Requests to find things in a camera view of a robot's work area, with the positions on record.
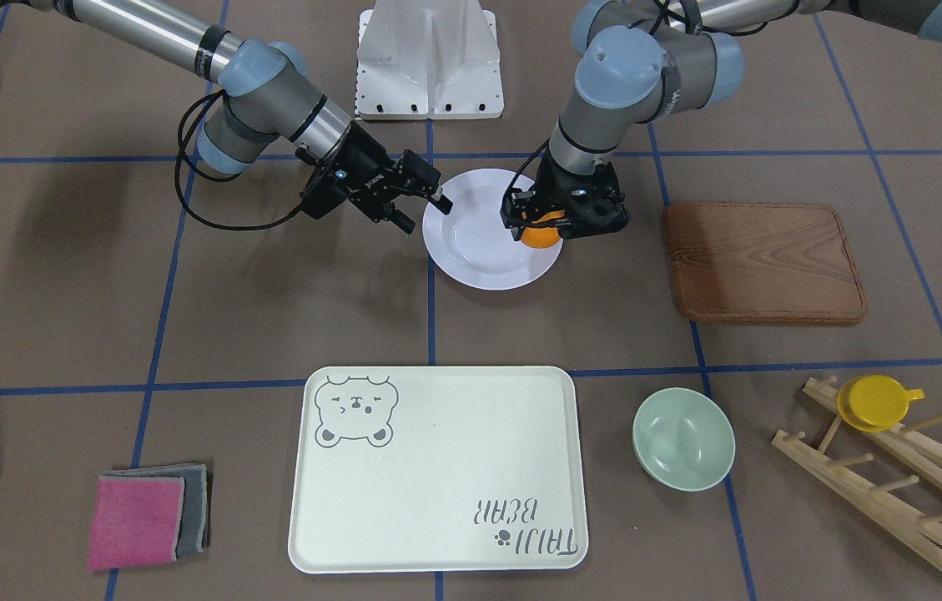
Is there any cream bear tray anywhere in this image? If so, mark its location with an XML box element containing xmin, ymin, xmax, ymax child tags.
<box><xmin>288</xmin><ymin>366</ymin><xmax>589</xmax><ymax>574</ymax></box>

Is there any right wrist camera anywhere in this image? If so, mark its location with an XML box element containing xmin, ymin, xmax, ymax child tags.
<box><xmin>300</xmin><ymin>170</ymin><xmax>350</xmax><ymax>220</ymax></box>

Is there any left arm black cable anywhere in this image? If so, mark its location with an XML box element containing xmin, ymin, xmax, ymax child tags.
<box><xmin>504</xmin><ymin>138</ymin><xmax>555</xmax><ymax>201</ymax></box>

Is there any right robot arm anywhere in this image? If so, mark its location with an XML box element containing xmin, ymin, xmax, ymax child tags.
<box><xmin>32</xmin><ymin>1</ymin><xmax>452</xmax><ymax>233</ymax></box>

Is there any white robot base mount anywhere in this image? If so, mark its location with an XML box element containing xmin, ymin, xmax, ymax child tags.
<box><xmin>354</xmin><ymin>1</ymin><xmax>505</xmax><ymax>121</ymax></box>

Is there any yellow mug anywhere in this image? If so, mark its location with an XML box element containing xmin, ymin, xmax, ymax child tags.
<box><xmin>834</xmin><ymin>374</ymin><xmax>925</xmax><ymax>432</ymax></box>

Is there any green bowl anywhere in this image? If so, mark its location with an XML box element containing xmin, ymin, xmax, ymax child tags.
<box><xmin>632</xmin><ymin>387</ymin><xmax>735</xmax><ymax>493</ymax></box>

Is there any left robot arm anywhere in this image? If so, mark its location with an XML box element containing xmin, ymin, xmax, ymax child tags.
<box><xmin>500</xmin><ymin>1</ymin><xmax>942</xmax><ymax>248</ymax></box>

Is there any white round plate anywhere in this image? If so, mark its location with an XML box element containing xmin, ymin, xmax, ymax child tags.
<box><xmin>422</xmin><ymin>168</ymin><xmax>563</xmax><ymax>290</ymax></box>

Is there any grey folded cloth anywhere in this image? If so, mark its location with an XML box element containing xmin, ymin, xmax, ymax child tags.
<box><xmin>100</xmin><ymin>463</ymin><xmax>209</xmax><ymax>560</ymax></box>

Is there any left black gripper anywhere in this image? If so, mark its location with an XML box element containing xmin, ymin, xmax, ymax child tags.
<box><xmin>501</xmin><ymin>149</ymin><xmax>630</xmax><ymax>243</ymax></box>

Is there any orange fruit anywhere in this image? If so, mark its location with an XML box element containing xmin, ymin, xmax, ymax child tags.
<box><xmin>519</xmin><ymin>210</ymin><xmax>565</xmax><ymax>250</ymax></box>

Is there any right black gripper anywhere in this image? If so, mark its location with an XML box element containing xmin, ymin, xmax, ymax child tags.
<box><xmin>313</xmin><ymin>123</ymin><xmax>454</xmax><ymax>235</ymax></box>

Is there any wooden cutting board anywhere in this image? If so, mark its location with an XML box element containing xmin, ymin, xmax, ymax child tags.
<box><xmin>662</xmin><ymin>201</ymin><xmax>869</xmax><ymax>325</ymax></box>

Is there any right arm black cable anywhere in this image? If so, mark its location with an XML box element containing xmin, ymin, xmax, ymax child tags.
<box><xmin>175</xmin><ymin>90</ymin><xmax>321</xmax><ymax>232</ymax></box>

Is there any pink folded cloth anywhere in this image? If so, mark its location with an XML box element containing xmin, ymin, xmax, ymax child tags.
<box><xmin>87</xmin><ymin>475</ymin><xmax>184</xmax><ymax>571</ymax></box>

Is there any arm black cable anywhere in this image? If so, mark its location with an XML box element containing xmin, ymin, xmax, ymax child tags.
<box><xmin>504</xmin><ymin>138</ymin><xmax>555</xmax><ymax>201</ymax></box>
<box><xmin>175</xmin><ymin>90</ymin><xmax>321</xmax><ymax>232</ymax></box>

